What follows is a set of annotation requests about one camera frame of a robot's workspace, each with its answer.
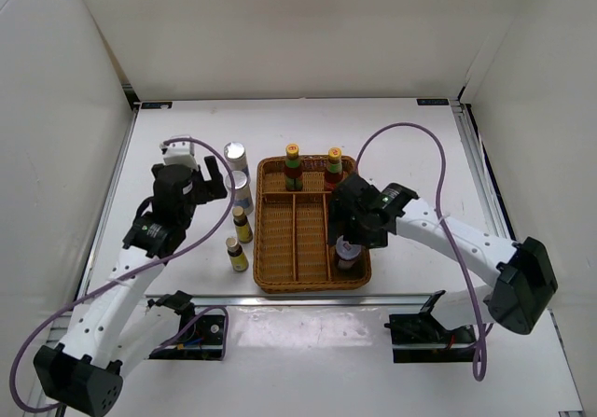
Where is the yellow-cap sauce bottle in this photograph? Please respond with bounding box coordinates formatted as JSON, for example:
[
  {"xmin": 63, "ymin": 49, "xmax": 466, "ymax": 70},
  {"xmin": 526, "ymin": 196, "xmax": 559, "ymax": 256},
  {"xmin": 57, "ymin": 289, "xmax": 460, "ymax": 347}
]
[
  {"xmin": 324, "ymin": 147, "xmax": 343, "ymax": 191},
  {"xmin": 284, "ymin": 143, "xmax": 303, "ymax": 191}
]

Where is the silver-lid salt shaker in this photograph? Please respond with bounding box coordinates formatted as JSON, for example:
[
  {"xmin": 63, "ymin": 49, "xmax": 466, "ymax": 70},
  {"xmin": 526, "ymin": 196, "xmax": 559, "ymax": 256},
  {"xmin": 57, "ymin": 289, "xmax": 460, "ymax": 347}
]
[
  {"xmin": 225, "ymin": 171, "xmax": 254, "ymax": 215},
  {"xmin": 224, "ymin": 142, "xmax": 249, "ymax": 174}
]

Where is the white-lid spice jar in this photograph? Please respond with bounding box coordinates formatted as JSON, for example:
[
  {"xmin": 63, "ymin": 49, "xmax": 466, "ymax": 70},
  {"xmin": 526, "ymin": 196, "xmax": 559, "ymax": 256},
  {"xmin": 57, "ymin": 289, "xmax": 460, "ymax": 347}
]
[{"xmin": 335, "ymin": 236, "xmax": 362, "ymax": 270}]

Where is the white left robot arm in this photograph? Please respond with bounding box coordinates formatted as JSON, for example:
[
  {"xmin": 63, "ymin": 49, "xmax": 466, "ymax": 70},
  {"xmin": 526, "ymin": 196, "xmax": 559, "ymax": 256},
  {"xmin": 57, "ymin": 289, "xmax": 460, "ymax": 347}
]
[{"xmin": 34, "ymin": 156, "xmax": 227, "ymax": 416}]

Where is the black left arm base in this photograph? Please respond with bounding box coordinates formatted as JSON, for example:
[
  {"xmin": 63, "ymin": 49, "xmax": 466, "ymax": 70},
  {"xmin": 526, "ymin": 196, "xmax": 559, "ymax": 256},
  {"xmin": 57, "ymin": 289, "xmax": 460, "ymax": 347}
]
[{"xmin": 147, "ymin": 291, "xmax": 229, "ymax": 361}]

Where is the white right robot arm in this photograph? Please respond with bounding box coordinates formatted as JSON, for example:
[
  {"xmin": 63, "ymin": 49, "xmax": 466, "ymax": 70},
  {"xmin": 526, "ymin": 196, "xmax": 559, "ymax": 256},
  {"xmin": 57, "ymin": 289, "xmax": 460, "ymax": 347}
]
[{"xmin": 328, "ymin": 174, "xmax": 558, "ymax": 335}]

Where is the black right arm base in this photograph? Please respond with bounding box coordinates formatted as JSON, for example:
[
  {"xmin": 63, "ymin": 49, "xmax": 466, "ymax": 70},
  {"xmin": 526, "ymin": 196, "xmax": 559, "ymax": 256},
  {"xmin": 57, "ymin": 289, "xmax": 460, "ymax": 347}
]
[{"xmin": 384, "ymin": 313, "xmax": 477, "ymax": 364}]

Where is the far yellow-label small bottle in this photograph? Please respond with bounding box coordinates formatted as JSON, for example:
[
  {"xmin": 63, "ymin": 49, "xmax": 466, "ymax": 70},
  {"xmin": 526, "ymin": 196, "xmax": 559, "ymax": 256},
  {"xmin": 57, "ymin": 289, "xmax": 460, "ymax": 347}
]
[{"xmin": 232, "ymin": 206, "xmax": 253, "ymax": 243}]

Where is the yellow-label small bottle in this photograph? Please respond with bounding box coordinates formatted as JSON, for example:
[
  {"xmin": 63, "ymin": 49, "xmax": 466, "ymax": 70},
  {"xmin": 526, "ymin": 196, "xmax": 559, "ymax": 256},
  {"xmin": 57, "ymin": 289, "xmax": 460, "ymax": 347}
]
[
  {"xmin": 232, "ymin": 206, "xmax": 253, "ymax": 243},
  {"xmin": 226, "ymin": 237, "xmax": 249, "ymax": 272}
]

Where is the brown wicker basket tray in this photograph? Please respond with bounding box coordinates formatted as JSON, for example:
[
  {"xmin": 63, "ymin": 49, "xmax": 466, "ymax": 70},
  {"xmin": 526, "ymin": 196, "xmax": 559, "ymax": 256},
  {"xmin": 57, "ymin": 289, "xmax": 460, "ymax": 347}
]
[{"xmin": 253, "ymin": 155, "xmax": 371, "ymax": 294}]

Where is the blue label sticker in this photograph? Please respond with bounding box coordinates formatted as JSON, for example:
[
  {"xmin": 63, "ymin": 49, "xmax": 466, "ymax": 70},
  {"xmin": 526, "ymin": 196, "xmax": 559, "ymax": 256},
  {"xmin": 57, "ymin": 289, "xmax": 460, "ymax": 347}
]
[
  {"xmin": 416, "ymin": 98, "xmax": 450, "ymax": 106},
  {"xmin": 140, "ymin": 102, "xmax": 173, "ymax": 110}
]

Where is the near yellow-label small bottle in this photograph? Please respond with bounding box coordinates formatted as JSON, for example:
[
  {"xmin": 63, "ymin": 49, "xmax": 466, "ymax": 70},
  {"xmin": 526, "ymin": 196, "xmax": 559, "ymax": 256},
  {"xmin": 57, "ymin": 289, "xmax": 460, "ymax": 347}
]
[{"xmin": 226, "ymin": 237, "xmax": 249, "ymax": 272}]

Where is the right blue label sticker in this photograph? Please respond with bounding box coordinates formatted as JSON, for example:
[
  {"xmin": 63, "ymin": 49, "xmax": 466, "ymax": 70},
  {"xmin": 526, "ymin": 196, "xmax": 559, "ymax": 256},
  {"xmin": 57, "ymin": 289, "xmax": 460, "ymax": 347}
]
[{"xmin": 416, "ymin": 98, "xmax": 450, "ymax": 106}]

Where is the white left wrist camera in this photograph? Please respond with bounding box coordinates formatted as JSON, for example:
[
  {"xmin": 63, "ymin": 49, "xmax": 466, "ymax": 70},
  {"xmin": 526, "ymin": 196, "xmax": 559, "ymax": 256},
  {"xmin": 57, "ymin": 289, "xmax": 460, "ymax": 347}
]
[{"xmin": 160, "ymin": 135, "xmax": 198, "ymax": 171}]

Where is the aluminium table frame rail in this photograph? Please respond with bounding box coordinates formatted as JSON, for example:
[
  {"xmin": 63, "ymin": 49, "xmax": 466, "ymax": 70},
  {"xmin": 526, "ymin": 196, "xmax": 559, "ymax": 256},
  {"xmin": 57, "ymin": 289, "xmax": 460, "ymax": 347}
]
[{"xmin": 450, "ymin": 102, "xmax": 533, "ymax": 306}]

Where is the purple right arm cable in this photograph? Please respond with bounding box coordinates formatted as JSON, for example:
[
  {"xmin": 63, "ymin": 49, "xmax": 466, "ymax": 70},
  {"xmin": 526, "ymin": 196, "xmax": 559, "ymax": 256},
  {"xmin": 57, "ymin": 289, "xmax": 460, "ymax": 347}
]
[{"xmin": 357, "ymin": 122, "xmax": 493, "ymax": 382}]

